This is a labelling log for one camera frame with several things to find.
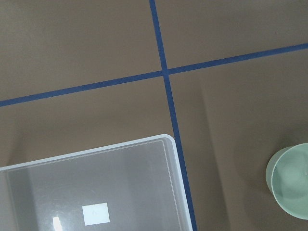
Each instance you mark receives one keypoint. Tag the mint green bowl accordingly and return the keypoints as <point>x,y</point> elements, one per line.
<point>287,179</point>

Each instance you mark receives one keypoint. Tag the clear plastic storage box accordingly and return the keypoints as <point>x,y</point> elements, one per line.
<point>130,186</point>

